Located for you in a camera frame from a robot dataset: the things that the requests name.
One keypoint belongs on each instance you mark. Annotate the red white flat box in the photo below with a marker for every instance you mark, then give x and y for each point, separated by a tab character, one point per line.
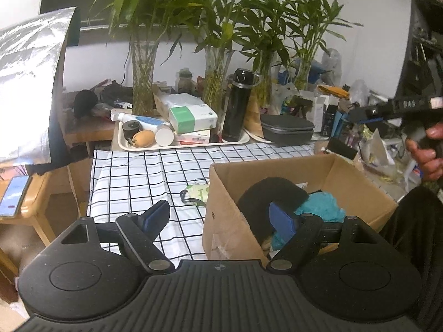
197	137

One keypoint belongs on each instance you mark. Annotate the grey zippered hard case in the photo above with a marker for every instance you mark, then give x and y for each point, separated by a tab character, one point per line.
286	130

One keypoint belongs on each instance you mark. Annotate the wooden chair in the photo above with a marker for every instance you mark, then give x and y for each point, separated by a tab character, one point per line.
32	214

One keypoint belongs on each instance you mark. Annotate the blue smartphone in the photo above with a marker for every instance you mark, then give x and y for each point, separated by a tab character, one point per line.
13	196

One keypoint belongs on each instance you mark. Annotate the glass vase with bamboo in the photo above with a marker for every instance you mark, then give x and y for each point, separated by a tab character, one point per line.
143	64

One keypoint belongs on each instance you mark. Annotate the black foam sponge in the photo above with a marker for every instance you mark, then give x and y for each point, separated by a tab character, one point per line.
255	202

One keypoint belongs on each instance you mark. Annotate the brown paper bag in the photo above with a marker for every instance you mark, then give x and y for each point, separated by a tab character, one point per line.
252	120

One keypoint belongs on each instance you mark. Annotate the black thermos bottle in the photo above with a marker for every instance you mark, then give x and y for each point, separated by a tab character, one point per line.
240	85

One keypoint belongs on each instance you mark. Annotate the green white tissue box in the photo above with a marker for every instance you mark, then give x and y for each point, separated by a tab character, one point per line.
189	119

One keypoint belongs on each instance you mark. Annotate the teal bath loofah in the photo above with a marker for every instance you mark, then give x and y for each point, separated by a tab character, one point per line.
323	207

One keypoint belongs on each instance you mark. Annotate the checkered white tablecloth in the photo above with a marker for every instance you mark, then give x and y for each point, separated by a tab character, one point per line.
125	182

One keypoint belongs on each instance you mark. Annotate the white capped pill bottle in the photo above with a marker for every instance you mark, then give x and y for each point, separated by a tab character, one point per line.
164	135

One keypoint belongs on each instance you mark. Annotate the cardboard box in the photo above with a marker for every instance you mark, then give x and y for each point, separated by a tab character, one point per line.
227	233

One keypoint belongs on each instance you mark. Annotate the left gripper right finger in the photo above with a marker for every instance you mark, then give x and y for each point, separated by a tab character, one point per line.
306	234

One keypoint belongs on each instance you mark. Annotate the green wipes pack on table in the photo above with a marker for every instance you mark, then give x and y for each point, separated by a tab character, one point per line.
195	194

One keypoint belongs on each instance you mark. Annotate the black tape roll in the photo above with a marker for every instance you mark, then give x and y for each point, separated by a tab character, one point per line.
130	129

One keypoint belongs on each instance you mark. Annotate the person right hand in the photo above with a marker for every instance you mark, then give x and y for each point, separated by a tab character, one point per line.
429	163

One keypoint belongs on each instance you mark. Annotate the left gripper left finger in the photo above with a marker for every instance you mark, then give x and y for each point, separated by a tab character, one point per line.
125	245

